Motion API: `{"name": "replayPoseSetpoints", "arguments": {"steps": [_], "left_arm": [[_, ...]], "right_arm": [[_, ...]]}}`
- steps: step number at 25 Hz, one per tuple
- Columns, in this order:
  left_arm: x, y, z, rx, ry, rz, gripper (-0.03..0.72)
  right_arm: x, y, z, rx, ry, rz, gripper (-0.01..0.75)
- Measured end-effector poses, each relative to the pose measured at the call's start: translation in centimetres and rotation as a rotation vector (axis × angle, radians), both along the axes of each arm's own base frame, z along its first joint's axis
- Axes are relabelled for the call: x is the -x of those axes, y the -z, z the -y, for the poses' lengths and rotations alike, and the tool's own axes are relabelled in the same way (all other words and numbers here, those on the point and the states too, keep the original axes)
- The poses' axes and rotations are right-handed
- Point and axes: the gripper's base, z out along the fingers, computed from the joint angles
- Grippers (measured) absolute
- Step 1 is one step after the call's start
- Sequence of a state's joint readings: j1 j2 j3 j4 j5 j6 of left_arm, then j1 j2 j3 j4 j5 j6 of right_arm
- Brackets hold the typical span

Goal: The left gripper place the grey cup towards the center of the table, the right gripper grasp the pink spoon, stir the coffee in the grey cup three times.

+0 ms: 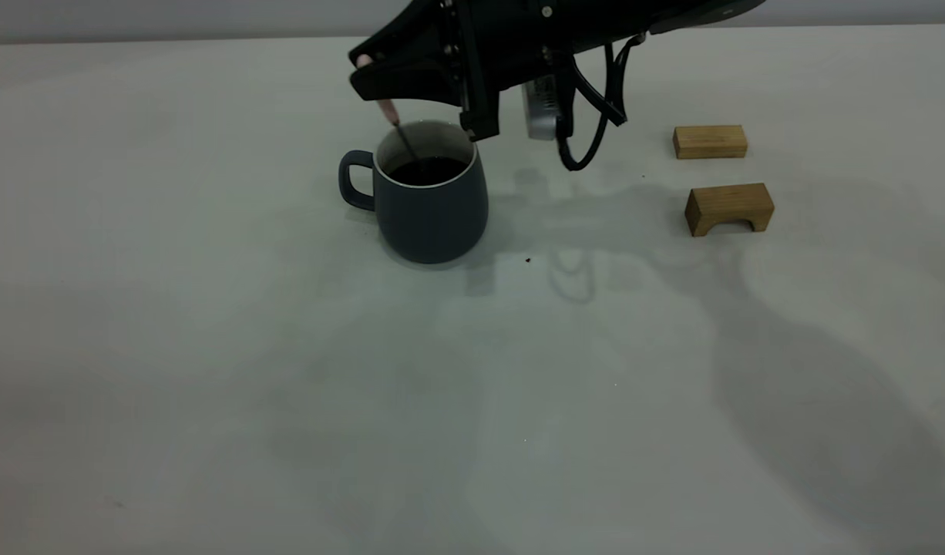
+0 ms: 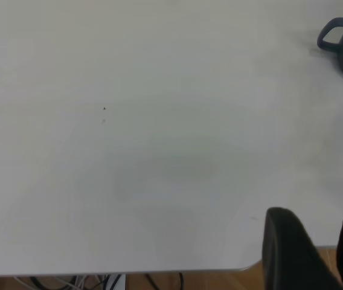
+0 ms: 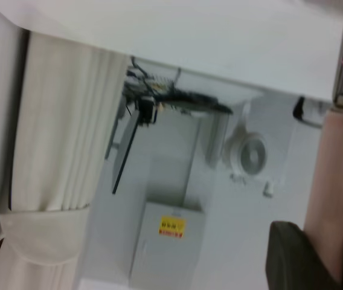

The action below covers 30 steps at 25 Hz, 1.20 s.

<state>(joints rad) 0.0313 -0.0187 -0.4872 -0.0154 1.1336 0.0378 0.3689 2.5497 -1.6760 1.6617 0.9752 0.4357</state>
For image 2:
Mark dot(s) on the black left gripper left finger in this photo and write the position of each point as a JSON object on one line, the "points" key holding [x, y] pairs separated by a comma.
{"points": [[289, 256]]}

